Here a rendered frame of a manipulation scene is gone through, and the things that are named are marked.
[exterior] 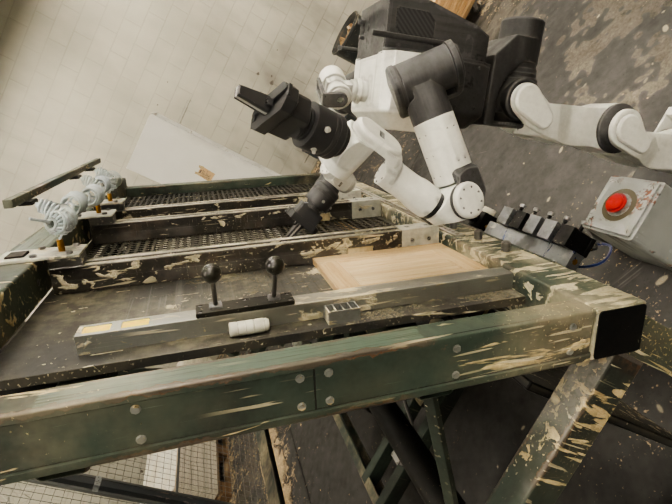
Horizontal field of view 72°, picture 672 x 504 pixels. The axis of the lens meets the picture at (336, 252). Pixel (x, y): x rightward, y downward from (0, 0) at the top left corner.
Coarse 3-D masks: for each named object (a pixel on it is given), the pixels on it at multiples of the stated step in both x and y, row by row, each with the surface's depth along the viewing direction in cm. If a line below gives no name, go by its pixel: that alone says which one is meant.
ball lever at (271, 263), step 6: (270, 258) 90; (276, 258) 89; (270, 264) 89; (276, 264) 89; (282, 264) 90; (270, 270) 89; (276, 270) 89; (282, 270) 90; (276, 276) 93; (276, 282) 94; (276, 288) 95; (270, 294) 97; (276, 294) 97; (270, 300) 97
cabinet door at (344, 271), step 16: (336, 256) 135; (352, 256) 134; (368, 256) 134; (384, 256) 134; (400, 256) 134; (416, 256) 133; (432, 256) 133; (448, 256) 131; (464, 256) 131; (320, 272) 126; (336, 272) 122; (352, 272) 122; (368, 272) 122; (384, 272) 121; (400, 272) 121; (416, 272) 120; (432, 272) 120; (448, 272) 119; (336, 288) 111
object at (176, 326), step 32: (352, 288) 105; (384, 288) 104; (416, 288) 104; (448, 288) 107; (480, 288) 109; (128, 320) 92; (160, 320) 92; (192, 320) 92; (224, 320) 94; (288, 320) 98; (96, 352) 88
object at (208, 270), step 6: (210, 264) 87; (216, 264) 88; (204, 270) 86; (210, 270) 86; (216, 270) 86; (204, 276) 86; (210, 276) 86; (216, 276) 86; (210, 282) 87; (216, 294) 92; (216, 300) 93; (210, 306) 94; (216, 306) 94
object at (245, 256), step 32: (416, 224) 146; (0, 256) 115; (32, 256) 112; (64, 256) 114; (128, 256) 124; (160, 256) 123; (192, 256) 125; (224, 256) 127; (256, 256) 129; (288, 256) 132; (320, 256) 135; (64, 288) 118; (96, 288) 120
